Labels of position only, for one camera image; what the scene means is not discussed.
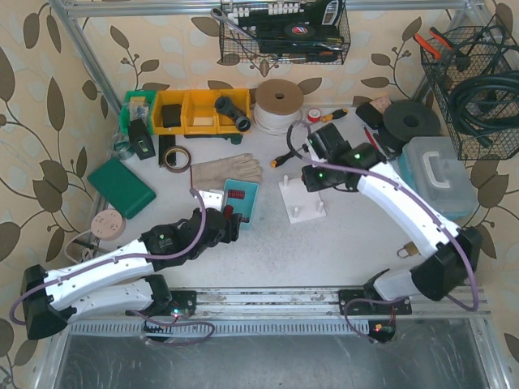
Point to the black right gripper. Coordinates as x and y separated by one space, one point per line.
307 178

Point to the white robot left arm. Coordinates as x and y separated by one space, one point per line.
126 279

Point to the black box in bin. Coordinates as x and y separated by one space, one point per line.
171 115

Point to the glass jar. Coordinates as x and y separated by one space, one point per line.
121 147

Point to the black rectangular case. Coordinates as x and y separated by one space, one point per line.
371 116

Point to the yellow black handle screwdriver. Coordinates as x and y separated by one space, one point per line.
336 114

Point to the wire basket with tools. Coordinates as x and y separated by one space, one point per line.
282 32

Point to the black green device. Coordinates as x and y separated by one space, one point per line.
140 139

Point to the orange black small screwdriver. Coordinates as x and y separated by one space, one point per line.
280 160

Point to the red tape roll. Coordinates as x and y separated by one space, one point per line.
313 115

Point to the teal spring tray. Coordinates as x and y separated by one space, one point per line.
246 206

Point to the teal plastic toolbox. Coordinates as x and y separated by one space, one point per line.
429 165

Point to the brass padlock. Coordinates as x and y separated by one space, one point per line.
408 250

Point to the green notebook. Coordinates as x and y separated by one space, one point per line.
121 188

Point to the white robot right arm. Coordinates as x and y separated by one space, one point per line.
450 253

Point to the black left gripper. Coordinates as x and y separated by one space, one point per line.
235 226

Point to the white peg base plate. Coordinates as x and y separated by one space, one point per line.
300 205

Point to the black pipe fitting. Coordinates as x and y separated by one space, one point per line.
225 106

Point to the wire basket with hoses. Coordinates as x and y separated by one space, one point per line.
476 88

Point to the white cable spool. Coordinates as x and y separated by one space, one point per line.
278 103

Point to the orange handled pliers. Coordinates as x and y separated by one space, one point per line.
437 37

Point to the red handled hex key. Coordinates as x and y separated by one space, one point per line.
371 141

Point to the yellow storage bins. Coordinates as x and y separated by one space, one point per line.
199 116

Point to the brown tape roll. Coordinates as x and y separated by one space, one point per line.
176 159

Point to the beige work glove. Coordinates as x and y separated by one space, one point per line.
213 174

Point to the green storage bin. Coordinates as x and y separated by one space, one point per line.
137 105

